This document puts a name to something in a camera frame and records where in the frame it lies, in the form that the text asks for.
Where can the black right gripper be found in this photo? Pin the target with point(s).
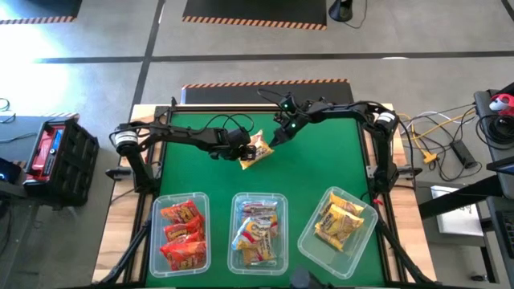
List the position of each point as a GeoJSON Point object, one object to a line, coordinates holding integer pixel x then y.
{"type": "Point", "coordinates": [293, 114]}

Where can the grey metal frame bracket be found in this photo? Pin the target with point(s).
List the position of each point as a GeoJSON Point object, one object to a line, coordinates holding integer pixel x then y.
{"type": "Point", "coordinates": [157, 172]}
{"type": "Point", "coordinates": [371, 170]}

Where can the black device with blue light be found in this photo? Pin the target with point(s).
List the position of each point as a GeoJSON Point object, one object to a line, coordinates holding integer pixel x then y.
{"type": "Point", "coordinates": [8, 172]}

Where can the dark grey desk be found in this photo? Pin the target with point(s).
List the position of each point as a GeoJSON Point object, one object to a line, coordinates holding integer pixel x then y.
{"type": "Point", "coordinates": [482, 100]}

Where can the black plastic crate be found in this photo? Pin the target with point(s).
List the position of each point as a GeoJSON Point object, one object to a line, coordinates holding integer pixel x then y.
{"type": "Point", "coordinates": [78, 160]}

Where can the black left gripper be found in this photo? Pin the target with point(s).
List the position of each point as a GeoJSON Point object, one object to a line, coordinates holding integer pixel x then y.
{"type": "Point", "coordinates": [231, 142]}

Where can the black round stand base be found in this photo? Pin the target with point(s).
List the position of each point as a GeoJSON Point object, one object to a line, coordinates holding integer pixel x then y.
{"type": "Point", "coordinates": [340, 10]}

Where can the dark laptop with blue screen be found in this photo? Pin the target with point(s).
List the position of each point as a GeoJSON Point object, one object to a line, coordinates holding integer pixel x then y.
{"type": "Point", "coordinates": [504, 168]}

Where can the black hazard-striped floor mat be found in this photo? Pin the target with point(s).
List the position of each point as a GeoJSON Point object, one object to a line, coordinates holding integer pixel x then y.
{"type": "Point", "coordinates": [225, 95]}
{"type": "Point", "coordinates": [40, 8]}
{"type": "Point", "coordinates": [16, 136]}
{"type": "Point", "coordinates": [253, 10]}

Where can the red tool case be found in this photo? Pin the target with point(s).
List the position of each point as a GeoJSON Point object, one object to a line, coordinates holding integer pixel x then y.
{"type": "Point", "coordinates": [42, 154]}

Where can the red and white gadget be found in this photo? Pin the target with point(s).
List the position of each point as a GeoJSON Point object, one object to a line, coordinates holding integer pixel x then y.
{"type": "Point", "coordinates": [499, 104]}

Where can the black keyboard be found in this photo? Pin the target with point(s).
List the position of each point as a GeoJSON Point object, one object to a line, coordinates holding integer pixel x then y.
{"type": "Point", "coordinates": [507, 233]}

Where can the clear plastic bin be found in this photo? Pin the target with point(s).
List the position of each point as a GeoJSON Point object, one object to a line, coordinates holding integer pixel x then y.
{"type": "Point", "coordinates": [357, 249]}
{"type": "Point", "coordinates": [158, 241]}
{"type": "Point", "coordinates": [281, 261]}

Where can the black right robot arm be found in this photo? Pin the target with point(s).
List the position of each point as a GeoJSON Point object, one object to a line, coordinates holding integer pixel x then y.
{"type": "Point", "coordinates": [377, 120]}

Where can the green table mat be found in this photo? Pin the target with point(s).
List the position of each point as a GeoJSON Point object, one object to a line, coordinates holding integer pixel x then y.
{"type": "Point", "coordinates": [313, 168]}

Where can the white board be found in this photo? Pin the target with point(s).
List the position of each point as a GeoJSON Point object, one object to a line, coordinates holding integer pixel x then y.
{"type": "Point", "coordinates": [458, 221]}

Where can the black desk beam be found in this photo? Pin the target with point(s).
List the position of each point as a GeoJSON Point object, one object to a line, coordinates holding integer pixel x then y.
{"type": "Point", "coordinates": [462, 200]}

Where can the black power strip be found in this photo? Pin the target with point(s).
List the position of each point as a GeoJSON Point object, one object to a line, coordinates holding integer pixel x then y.
{"type": "Point", "coordinates": [463, 153]}

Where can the black diagonal frame strut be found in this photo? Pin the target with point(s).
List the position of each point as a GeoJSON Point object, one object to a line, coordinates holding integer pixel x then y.
{"type": "Point", "coordinates": [127, 255]}
{"type": "Point", "coordinates": [401, 257]}

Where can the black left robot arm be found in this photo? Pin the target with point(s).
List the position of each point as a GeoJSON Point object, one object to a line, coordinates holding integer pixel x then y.
{"type": "Point", "coordinates": [172, 134]}

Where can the black aluminium table frame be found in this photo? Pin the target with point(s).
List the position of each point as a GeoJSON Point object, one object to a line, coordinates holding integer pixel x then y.
{"type": "Point", "coordinates": [192, 108]}

